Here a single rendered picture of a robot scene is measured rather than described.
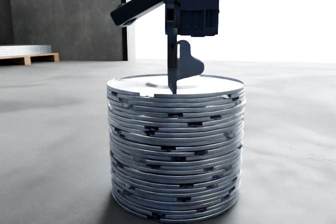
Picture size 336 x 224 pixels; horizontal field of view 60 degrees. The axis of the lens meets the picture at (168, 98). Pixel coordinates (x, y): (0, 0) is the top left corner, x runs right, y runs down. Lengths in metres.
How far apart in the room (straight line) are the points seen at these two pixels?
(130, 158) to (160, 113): 0.11
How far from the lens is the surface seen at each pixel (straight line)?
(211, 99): 0.50
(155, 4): 0.47
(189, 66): 0.47
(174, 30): 0.44
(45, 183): 0.76
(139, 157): 0.55
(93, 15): 4.65
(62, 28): 4.96
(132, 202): 0.59
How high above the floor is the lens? 0.33
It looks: 12 degrees down
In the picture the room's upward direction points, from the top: straight up
